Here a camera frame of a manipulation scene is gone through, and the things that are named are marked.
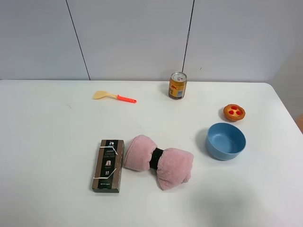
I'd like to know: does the toy egg tart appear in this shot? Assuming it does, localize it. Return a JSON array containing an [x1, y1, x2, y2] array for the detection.
[[223, 104, 246, 122]]

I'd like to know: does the blue plastic bowl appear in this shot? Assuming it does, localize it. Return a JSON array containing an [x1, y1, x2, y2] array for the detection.
[[205, 122, 246, 161]]

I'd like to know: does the pink towel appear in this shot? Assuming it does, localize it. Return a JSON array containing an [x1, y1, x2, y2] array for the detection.
[[125, 135, 194, 191]]

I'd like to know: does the gold beverage can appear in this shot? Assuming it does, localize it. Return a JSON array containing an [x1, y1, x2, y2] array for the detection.
[[169, 72, 187, 99]]

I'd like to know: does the spatula with orange handle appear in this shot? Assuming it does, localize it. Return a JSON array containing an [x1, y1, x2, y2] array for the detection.
[[92, 91, 137, 104]]

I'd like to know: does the brown coffee capsule box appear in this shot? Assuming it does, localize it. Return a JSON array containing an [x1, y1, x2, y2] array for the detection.
[[92, 140, 125, 193]]

